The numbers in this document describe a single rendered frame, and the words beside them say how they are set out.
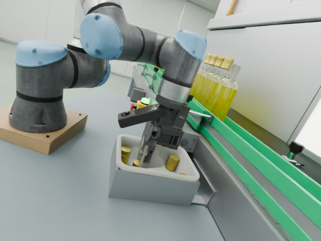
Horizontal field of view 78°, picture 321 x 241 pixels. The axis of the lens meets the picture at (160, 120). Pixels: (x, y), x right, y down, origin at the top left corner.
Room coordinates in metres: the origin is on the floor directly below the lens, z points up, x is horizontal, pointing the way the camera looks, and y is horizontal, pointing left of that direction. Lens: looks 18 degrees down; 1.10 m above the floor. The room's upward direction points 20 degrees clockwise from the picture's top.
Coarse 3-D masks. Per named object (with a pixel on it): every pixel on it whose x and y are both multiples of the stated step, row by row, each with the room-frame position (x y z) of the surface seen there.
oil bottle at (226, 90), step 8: (224, 80) 0.72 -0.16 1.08; (232, 80) 0.71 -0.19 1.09; (216, 88) 0.74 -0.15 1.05; (224, 88) 0.70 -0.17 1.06; (232, 88) 0.71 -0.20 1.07; (216, 96) 0.72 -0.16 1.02; (224, 96) 0.70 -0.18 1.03; (232, 96) 0.71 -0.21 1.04; (216, 104) 0.70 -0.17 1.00; (224, 104) 0.70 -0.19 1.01; (216, 112) 0.70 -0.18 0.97; (224, 112) 0.71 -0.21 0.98
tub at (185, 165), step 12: (120, 144) 0.48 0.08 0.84; (132, 144) 0.55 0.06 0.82; (156, 144) 0.57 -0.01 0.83; (120, 156) 0.42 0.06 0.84; (132, 156) 0.55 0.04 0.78; (168, 156) 0.59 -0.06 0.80; (180, 156) 0.58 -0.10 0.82; (120, 168) 0.40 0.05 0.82; (132, 168) 0.39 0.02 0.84; (144, 168) 0.41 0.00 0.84; (156, 168) 0.54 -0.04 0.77; (180, 168) 0.55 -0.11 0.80; (192, 168) 0.49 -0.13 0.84; (192, 180) 0.44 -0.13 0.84
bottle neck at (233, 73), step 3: (234, 66) 0.72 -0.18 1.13; (237, 66) 0.72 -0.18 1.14; (240, 66) 0.72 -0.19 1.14; (231, 69) 0.73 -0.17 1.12; (234, 69) 0.72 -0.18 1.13; (237, 69) 0.72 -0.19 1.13; (231, 72) 0.72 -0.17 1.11; (234, 72) 0.72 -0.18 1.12; (237, 72) 0.72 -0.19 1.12; (228, 75) 0.73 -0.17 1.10; (231, 75) 0.72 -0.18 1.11; (234, 75) 0.72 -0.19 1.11; (231, 78) 0.72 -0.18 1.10; (234, 78) 0.72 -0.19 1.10
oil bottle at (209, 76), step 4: (212, 72) 0.84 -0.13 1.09; (208, 76) 0.83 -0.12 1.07; (212, 76) 0.81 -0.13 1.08; (204, 80) 0.85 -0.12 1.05; (208, 80) 0.82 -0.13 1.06; (204, 84) 0.83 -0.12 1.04; (208, 84) 0.81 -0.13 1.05; (204, 88) 0.82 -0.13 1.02; (200, 92) 0.84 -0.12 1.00; (204, 92) 0.81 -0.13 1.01; (200, 96) 0.83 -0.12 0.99; (200, 100) 0.82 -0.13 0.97
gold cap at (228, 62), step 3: (225, 57) 0.78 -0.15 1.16; (228, 57) 0.77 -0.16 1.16; (225, 60) 0.78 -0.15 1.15; (228, 60) 0.77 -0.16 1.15; (231, 60) 0.77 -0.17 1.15; (225, 63) 0.77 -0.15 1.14; (228, 63) 0.77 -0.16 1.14; (231, 63) 0.77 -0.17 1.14; (222, 66) 0.78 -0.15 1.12; (225, 66) 0.77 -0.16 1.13; (228, 66) 0.77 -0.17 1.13; (228, 69) 0.77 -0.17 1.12
